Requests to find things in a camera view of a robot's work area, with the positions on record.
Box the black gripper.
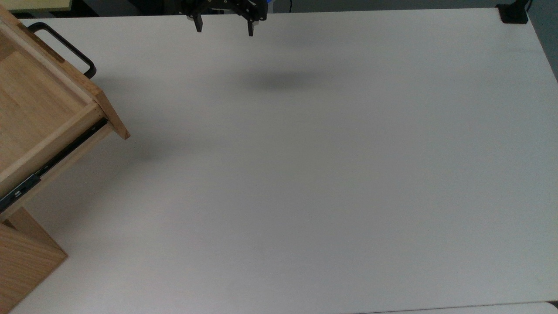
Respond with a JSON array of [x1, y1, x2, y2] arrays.
[[180, 0, 268, 37]]

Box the black metal drawer handle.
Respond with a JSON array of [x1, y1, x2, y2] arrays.
[[27, 22, 97, 79]]

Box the wooden drawer with handle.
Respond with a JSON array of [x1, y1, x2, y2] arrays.
[[0, 3, 131, 221]]

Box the wooden drawer cabinet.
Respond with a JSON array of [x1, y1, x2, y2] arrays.
[[0, 205, 68, 314]]

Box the pale yellow board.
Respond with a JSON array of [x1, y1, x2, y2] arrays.
[[0, 0, 73, 12]]

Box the black drawer slide rail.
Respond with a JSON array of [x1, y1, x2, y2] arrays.
[[0, 118, 109, 214]]

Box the black table clamp mount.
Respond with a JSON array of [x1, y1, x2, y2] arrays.
[[496, 0, 533, 25]]

